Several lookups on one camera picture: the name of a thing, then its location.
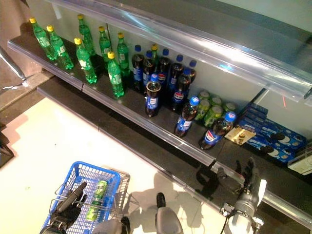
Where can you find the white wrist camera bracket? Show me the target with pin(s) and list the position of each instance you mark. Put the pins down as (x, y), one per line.
(262, 190)

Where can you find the blue plastic shopping basket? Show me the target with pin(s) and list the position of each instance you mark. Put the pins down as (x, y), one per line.
(117, 180)

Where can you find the green Sprite bottle yellow cap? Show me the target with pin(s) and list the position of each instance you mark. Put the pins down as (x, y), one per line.
(85, 63)
(154, 54)
(104, 44)
(61, 50)
(85, 35)
(115, 78)
(123, 54)
(44, 40)

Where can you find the black shelf base plinth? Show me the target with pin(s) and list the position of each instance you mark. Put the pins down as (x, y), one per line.
(122, 131)

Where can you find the robot right leg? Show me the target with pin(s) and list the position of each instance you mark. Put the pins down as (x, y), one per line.
(168, 219)

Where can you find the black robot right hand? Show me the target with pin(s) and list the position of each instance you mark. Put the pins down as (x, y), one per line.
(249, 180)

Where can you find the dark side shelf board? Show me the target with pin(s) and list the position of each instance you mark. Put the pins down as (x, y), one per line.
(5, 151)

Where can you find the Pepsi cola bottle blue cap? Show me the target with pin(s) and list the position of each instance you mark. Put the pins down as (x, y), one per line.
(137, 70)
(185, 122)
(163, 64)
(179, 96)
(153, 102)
(193, 64)
(176, 70)
(147, 70)
(210, 137)

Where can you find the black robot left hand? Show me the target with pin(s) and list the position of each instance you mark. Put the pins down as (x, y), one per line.
(65, 214)

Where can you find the yellow white cookie box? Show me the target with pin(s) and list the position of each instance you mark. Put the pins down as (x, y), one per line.
(237, 135)

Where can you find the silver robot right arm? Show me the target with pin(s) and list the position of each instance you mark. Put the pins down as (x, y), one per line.
(243, 207)

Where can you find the white cardboard box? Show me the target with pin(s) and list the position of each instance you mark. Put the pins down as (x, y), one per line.
(302, 165)

